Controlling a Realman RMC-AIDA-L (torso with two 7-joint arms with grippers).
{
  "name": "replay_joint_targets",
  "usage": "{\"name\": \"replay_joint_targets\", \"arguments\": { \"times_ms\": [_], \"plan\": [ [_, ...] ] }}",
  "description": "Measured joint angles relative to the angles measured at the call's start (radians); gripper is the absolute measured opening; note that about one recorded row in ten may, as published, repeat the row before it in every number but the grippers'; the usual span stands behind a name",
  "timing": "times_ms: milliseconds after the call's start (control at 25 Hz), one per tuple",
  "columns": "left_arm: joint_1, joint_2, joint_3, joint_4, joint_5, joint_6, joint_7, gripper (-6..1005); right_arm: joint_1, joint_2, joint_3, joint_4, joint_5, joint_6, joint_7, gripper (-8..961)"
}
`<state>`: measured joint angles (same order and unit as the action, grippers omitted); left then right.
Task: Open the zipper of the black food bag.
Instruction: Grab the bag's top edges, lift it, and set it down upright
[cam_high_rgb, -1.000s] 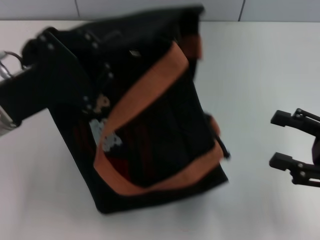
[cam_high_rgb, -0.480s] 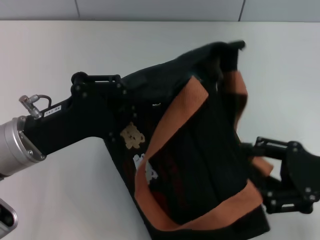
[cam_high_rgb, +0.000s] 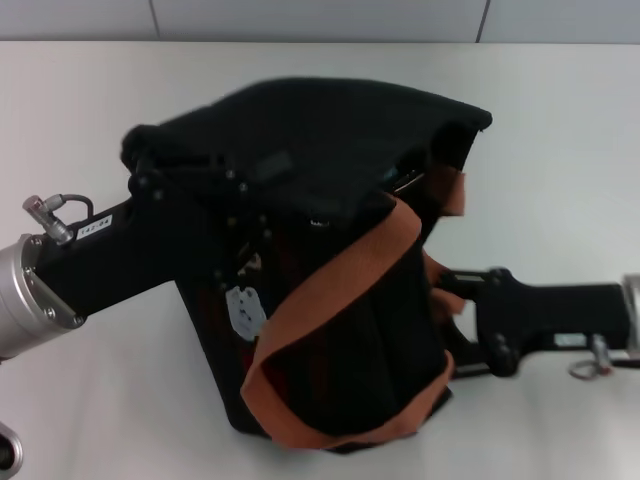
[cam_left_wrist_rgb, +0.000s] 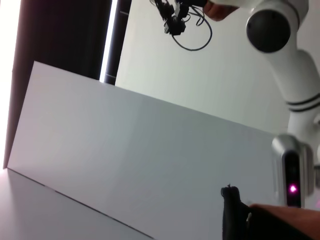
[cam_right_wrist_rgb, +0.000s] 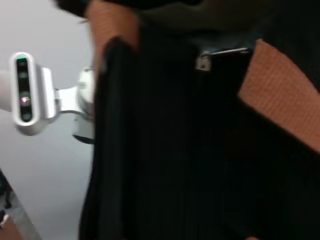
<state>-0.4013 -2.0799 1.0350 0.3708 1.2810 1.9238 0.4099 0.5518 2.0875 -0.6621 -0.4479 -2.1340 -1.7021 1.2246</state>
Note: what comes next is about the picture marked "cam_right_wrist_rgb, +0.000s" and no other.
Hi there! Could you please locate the black bag with orange handles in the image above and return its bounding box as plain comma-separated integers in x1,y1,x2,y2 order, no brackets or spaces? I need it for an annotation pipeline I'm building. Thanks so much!
53,0,320,240

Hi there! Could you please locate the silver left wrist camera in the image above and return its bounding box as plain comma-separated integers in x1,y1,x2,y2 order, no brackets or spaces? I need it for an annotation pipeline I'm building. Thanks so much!
9,51,83,137

